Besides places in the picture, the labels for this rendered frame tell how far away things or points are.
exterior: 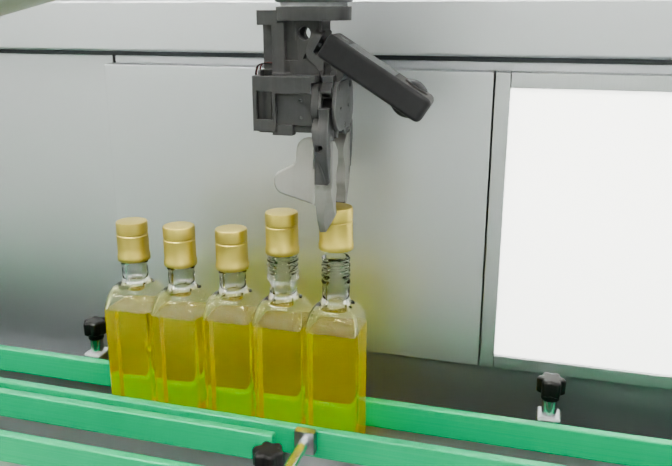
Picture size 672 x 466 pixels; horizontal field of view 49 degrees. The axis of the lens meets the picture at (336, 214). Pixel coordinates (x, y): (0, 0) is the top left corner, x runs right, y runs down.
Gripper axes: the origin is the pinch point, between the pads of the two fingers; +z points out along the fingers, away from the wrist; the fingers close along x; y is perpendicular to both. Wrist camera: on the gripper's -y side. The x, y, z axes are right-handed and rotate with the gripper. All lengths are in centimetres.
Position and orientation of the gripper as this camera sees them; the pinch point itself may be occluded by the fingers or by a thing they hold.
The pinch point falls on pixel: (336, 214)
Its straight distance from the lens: 73.6
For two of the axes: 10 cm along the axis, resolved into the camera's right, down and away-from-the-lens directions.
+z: 0.0, 9.6, 2.6
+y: -9.7, -0.7, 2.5
